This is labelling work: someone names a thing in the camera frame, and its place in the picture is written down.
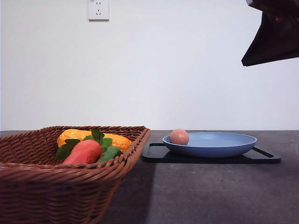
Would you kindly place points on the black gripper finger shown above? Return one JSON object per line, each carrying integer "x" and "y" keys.
{"x": 277, "y": 38}

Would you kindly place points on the blue round plate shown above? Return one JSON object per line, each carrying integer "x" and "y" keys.
{"x": 213, "y": 144}

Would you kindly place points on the brown egg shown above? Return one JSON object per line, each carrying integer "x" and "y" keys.
{"x": 179, "y": 137}

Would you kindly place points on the brown woven wicker basket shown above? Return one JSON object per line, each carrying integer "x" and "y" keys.
{"x": 37, "y": 188}

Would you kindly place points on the black rectangular tray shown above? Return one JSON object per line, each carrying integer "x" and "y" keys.
{"x": 157, "y": 153}

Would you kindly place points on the orange toy corn cob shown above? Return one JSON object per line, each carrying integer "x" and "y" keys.
{"x": 119, "y": 142}

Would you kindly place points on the green toy vegetable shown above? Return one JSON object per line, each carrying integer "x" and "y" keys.
{"x": 110, "y": 153}

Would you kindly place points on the red toy carrot with leaves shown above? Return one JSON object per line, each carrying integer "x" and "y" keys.
{"x": 84, "y": 152}

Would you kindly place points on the white wall power socket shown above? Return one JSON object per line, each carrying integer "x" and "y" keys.
{"x": 98, "y": 11}

